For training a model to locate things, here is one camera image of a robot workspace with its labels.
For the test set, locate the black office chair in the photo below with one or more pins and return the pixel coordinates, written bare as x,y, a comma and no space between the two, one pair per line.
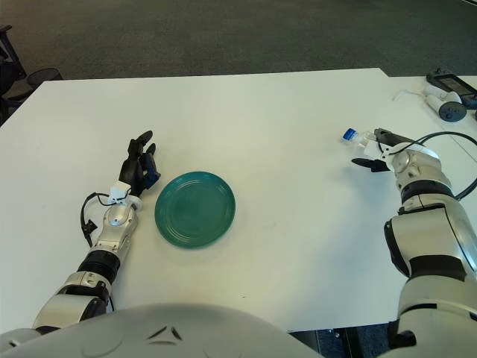
7,71

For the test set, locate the white and blue handheld controller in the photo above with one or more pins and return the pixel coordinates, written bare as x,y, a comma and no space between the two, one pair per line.
452,112

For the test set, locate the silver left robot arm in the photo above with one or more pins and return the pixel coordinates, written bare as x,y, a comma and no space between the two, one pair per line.
115,220

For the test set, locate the clear bottle with blue cap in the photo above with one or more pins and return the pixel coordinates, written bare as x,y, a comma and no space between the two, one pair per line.
349,134

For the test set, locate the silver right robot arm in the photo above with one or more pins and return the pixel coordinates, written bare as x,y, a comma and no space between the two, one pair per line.
428,223

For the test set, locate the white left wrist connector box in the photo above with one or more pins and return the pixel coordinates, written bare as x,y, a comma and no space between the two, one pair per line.
119,192

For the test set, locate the white right wrist connector box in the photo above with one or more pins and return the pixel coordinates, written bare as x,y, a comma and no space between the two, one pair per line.
372,148

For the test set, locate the grey robot torso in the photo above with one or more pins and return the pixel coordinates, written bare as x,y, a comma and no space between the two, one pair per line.
149,335

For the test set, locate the green round plate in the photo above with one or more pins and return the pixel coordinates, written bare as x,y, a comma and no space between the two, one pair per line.
195,210

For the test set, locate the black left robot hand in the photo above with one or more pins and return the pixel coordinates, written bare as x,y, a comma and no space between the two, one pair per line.
130,171

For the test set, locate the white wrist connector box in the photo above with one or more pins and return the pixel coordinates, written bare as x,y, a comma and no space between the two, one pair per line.
372,148
119,192

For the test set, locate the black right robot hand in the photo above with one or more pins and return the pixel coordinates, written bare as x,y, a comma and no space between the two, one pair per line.
393,138

